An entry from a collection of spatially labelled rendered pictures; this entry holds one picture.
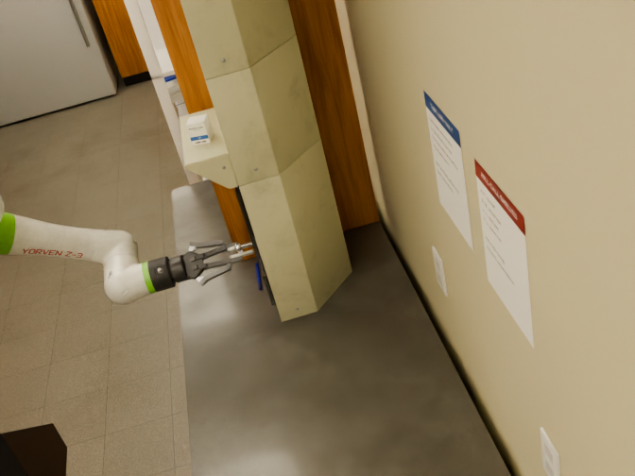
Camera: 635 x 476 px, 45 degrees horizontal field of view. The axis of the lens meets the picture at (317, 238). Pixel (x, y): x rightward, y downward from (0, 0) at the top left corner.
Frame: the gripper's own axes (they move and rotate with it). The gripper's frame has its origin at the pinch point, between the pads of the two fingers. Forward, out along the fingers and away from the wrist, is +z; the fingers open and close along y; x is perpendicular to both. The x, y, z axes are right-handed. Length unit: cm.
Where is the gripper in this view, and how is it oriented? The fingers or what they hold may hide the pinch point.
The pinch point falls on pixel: (241, 250)
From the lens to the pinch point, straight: 222.5
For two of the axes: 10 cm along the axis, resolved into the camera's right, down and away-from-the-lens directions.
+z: 9.6, -2.8, 0.5
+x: 0.2, 2.2, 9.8
